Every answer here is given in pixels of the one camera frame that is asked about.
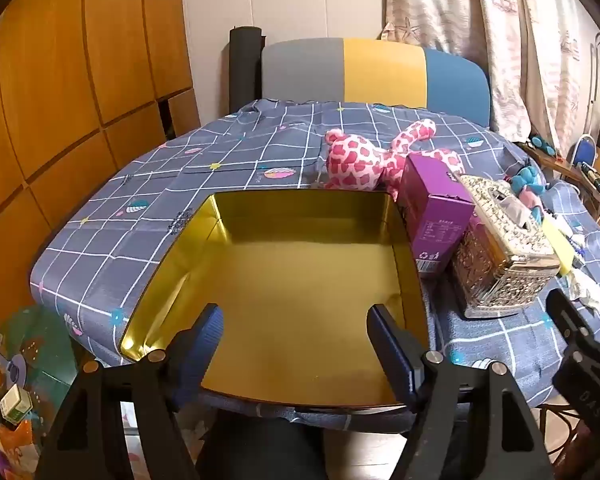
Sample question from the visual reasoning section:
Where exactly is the silver ornate tissue box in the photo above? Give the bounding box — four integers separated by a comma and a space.
450, 174, 562, 320

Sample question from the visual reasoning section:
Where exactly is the pink spotted plush toy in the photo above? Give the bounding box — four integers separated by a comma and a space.
325, 119, 466, 193

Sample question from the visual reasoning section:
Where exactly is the black rolled mat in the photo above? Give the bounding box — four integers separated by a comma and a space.
229, 25, 267, 113

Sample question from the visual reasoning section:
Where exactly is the teal round object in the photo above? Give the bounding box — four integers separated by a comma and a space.
529, 135, 557, 157

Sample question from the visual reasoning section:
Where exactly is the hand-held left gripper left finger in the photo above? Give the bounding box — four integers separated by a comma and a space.
35, 302, 226, 480

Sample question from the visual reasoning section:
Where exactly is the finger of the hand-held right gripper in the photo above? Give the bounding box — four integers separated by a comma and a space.
546, 287, 597, 361

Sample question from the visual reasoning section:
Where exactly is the small green white box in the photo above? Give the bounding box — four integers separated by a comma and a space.
0, 384, 35, 423

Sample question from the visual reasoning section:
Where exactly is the grey plaid tablecloth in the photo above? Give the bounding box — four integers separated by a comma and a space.
28, 97, 600, 426

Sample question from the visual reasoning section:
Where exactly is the blue folding chair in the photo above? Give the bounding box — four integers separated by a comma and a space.
571, 133, 600, 168

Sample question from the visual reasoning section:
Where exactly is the gold tin box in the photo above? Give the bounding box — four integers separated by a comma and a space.
119, 190, 431, 407

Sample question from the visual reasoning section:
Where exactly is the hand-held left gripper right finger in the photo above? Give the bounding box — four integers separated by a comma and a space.
366, 303, 556, 480

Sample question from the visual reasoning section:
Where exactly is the wooden side desk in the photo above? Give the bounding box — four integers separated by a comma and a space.
517, 140, 600, 228

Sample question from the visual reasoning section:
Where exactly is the grey yellow blue chair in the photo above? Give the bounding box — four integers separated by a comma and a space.
260, 37, 491, 126

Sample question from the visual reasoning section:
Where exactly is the printed beige curtain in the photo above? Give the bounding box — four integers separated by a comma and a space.
382, 0, 600, 156

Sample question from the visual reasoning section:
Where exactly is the purple carton box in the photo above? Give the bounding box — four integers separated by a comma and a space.
396, 154, 476, 277

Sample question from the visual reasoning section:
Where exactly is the wooden wardrobe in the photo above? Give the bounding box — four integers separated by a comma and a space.
0, 0, 201, 326

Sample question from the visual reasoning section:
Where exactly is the blue soft toy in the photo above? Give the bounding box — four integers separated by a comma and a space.
509, 162, 548, 221

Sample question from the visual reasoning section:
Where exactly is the black stool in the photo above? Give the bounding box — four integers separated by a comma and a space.
195, 407, 326, 480

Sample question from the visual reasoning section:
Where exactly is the green storage box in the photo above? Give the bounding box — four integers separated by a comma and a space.
2, 305, 98, 411

